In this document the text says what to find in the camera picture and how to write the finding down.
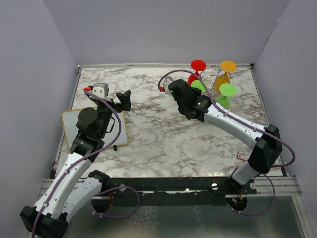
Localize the green wine glass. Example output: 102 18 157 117
191 80 206 93
216 83 236 110

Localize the red plastic wine glass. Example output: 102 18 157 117
187 59 206 86

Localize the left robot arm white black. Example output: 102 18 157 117
20 87 131 238

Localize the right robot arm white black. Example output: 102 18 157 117
161 77 282 194

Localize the orange plastic wine glass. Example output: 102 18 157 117
212 60 237 93

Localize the small framed whiteboard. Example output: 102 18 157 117
61 108 129 149

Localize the small red white card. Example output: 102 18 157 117
236 151 250 161

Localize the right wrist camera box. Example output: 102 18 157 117
159 76 174 94

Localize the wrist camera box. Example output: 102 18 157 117
159 76 174 94
84 83 109 99

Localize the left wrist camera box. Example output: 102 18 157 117
84 83 109 99

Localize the chrome wire glass rack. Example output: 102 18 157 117
200 66 233 95

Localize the black front mounting rail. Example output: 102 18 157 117
92 177 256 211

